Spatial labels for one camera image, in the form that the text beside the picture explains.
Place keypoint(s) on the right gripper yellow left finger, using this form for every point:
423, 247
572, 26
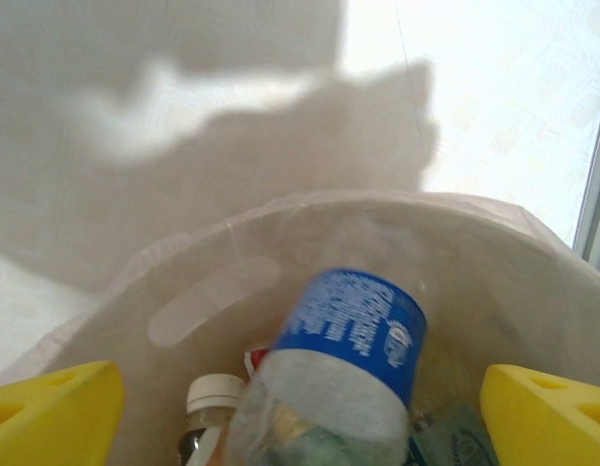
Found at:
47, 417

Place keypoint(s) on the large frosted clear bottle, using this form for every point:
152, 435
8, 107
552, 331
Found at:
215, 388

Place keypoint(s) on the aluminium frame post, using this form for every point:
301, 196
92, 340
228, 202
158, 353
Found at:
596, 204

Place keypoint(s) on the white bin with plastic liner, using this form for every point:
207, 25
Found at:
208, 272

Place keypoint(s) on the clear Pepsi label bottle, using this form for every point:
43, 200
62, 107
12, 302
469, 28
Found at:
358, 320

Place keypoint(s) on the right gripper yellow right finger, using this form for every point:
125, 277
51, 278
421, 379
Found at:
552, 422

